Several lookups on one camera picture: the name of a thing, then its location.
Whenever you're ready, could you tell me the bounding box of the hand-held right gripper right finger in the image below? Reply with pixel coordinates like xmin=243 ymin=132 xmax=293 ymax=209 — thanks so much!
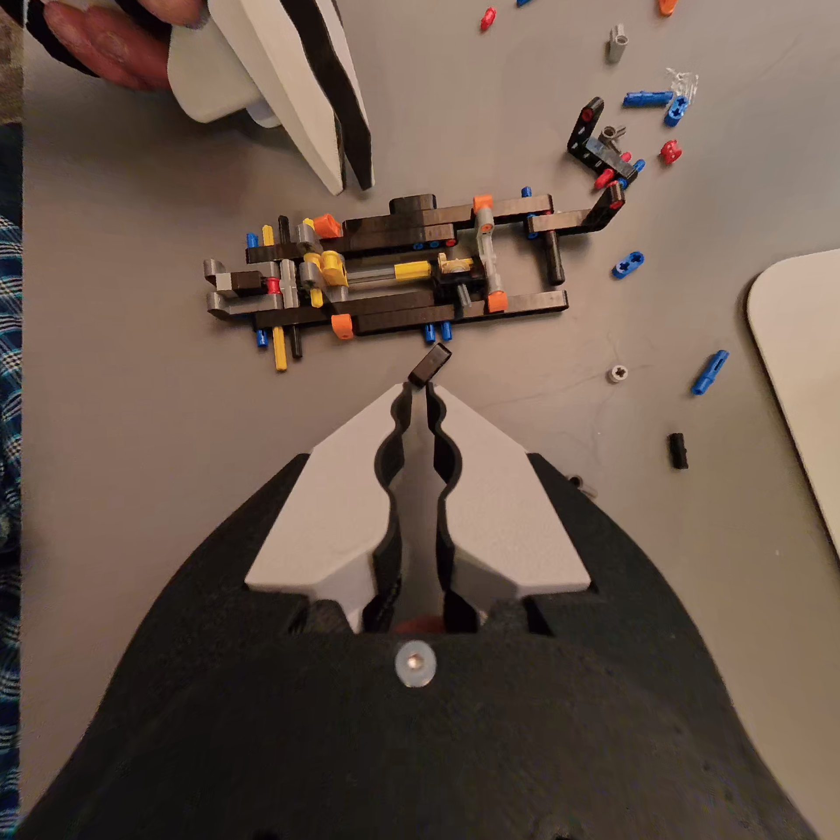
xmin=424 ymin=382 xmax=594 ymax=619

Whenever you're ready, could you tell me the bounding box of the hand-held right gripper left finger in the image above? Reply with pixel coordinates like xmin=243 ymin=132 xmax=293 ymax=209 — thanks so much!
xmin=243 ymin=382 xmax=414 ymax=632

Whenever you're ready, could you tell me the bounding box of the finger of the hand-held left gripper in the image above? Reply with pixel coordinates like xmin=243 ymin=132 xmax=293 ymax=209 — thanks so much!
xmin=282 ymin=0 xmax=376 ymax=193
xmin=167 ymin=0 xmax=347 ymax=198

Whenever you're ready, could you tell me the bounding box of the lego vehicle chassis assembly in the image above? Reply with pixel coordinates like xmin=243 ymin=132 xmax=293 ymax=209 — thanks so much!
xmin=201 ymin=180 xmax=626 ymax=374

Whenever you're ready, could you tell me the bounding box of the black short lego beam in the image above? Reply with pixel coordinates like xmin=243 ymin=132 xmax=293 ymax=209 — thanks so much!
xmin=407 ymin=343 xmax=454 ymax=388

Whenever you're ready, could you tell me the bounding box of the black angled lego subassembly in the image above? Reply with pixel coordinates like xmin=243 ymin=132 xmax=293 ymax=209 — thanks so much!
xmin=566 ymin=96 xmax=647 ymax=193

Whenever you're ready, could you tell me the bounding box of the person's left hand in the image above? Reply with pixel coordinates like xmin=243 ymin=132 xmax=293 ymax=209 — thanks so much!
xmin=42 ymin=0 xmax=212 ymax=91

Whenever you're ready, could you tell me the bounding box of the blue plaid shirt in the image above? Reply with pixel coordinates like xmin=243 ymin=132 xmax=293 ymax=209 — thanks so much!
xmin=0 ymin=125 xmax=25 ymax=818

